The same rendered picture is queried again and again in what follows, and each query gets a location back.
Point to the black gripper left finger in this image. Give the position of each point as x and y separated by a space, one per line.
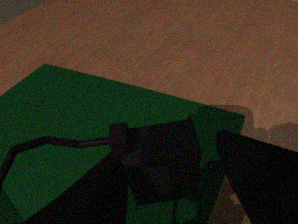
99 197

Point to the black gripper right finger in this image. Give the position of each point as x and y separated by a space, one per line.
264 177

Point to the black cable with plug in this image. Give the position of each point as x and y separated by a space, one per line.
161 162

